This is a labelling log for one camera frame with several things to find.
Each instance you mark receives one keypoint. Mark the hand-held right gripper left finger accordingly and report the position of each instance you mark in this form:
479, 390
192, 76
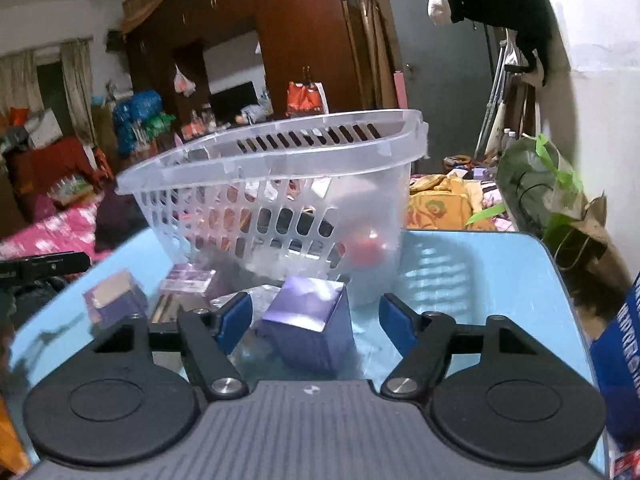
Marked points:
235, 321

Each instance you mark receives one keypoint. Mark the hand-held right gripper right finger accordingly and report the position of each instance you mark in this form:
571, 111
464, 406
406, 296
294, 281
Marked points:
397, 322

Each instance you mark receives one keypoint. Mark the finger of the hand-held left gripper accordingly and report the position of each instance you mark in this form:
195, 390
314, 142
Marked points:
50, 263

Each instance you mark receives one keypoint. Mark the small purple box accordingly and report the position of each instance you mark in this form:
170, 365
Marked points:
187, 278

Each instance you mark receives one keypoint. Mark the dark blue purple box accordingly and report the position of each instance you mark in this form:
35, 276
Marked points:
307, 322

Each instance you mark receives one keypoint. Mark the purple box with tan side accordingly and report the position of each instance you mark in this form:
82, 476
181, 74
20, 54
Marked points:
116, 301

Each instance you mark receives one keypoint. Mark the small red item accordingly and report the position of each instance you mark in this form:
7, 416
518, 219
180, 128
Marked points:
369, 249

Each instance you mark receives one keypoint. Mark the dark blue and white box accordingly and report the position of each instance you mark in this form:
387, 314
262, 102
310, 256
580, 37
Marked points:
307, 225

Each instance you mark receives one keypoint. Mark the white plastic basket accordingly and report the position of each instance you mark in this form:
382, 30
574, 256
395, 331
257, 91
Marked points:
280, 175

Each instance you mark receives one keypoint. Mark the pink bedding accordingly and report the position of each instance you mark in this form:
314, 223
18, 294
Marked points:
45, 235

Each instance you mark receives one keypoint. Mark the pile of dark clothes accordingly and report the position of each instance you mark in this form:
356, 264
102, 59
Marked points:
117, 220

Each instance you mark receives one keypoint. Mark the yellow floral cloth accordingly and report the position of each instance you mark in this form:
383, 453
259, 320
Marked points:
445, 205

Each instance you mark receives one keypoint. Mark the blue plastic bags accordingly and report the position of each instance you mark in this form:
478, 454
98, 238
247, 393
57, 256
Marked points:
137, 120

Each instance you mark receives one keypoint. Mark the beige curtain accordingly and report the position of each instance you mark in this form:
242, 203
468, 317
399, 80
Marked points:
77, 90

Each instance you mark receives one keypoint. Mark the green wrapped plant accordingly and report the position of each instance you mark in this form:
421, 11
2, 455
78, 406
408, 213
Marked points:
535, 180

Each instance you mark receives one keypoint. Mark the crumpled white plastic bag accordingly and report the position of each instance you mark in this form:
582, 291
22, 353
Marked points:
256, 111

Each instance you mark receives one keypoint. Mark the brown paper bag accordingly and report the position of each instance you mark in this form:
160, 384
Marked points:
595, 245

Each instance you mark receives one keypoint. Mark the black television screen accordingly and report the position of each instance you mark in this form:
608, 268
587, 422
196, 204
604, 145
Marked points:
234, 101

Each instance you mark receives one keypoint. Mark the hanging white and red bag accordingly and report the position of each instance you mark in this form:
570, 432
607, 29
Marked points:
184, 82

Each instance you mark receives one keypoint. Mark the blue shopping bag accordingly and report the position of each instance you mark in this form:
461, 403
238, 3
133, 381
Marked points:
620, 360

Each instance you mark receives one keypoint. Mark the pink roll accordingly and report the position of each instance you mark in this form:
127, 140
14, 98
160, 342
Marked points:
400, 90

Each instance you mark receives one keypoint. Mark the red plastic bag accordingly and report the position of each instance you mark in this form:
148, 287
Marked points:
305, 97

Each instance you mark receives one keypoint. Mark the metal crutches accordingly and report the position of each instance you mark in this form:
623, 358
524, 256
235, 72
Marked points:
492, 100

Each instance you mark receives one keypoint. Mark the grey door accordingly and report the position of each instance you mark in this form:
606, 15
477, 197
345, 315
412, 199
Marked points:
440, 65

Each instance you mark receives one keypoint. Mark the wooden planks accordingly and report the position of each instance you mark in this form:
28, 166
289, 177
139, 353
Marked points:
370, 35

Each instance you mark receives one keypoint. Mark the brown wooden wardrobe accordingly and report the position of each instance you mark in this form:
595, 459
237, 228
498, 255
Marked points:
300, 25

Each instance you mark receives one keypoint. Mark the black hanging garment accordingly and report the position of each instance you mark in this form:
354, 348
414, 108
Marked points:
500, 5

